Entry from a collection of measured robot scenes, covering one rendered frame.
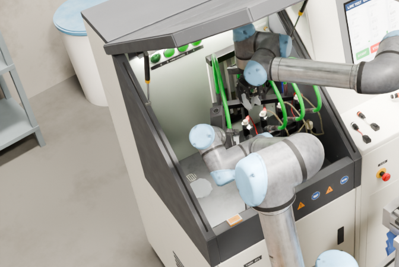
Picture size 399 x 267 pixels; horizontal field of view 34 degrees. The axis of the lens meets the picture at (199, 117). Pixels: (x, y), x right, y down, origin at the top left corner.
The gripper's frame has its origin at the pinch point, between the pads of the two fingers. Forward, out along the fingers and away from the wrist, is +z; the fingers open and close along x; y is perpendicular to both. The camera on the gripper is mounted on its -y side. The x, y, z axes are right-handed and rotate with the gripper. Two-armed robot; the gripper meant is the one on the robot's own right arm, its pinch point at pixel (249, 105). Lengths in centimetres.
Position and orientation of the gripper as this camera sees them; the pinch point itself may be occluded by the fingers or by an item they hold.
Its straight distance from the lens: 235.0
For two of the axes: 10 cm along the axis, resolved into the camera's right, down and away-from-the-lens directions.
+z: 1.4, 7.5, 6.4
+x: 8.6, -4.1, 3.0
